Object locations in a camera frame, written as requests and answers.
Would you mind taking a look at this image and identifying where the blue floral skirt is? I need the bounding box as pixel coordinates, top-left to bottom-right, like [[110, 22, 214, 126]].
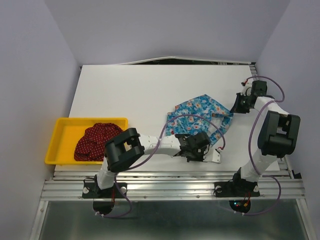
[[164, 94, 234, 146]]

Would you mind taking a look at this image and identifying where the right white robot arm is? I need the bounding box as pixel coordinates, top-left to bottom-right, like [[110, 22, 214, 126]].
[[229, 77, 301, 195]]

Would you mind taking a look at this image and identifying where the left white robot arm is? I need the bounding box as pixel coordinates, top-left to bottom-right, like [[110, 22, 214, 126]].
[[82, 128, 211, 199]]

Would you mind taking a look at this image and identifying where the red polka dot skirt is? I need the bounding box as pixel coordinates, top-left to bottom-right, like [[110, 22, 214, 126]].
[[73, 122, 123, 162]]

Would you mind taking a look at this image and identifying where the yellow plastic tray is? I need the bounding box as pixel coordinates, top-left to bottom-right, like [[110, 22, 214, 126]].
[[44, 117, 129, 166]]

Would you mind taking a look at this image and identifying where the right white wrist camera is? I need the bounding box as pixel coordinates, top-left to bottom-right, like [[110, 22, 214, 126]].
[[240, 80, 252, 97]]

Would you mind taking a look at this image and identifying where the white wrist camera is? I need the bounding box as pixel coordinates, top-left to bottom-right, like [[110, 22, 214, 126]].
[[203, 147, 223, 164], [240, 80, 252, 97]]

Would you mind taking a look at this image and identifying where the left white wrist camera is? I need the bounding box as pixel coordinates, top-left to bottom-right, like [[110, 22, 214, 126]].
[[203, 147, 223, 164]]

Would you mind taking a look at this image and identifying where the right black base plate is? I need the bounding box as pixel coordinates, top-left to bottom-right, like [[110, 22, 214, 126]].
[[213, 180, 260, 214]]

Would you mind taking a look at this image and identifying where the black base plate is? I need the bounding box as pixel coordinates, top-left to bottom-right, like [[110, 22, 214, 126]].
[[81, 182, 127, 218], [213, 180, 260, 214]]

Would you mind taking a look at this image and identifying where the aluminium frame rail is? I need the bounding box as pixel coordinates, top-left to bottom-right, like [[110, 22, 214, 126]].
[[40, 171, 306, 201]]

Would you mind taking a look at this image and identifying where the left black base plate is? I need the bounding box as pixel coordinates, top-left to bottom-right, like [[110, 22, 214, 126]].
[[81, 182, 127, 218]]

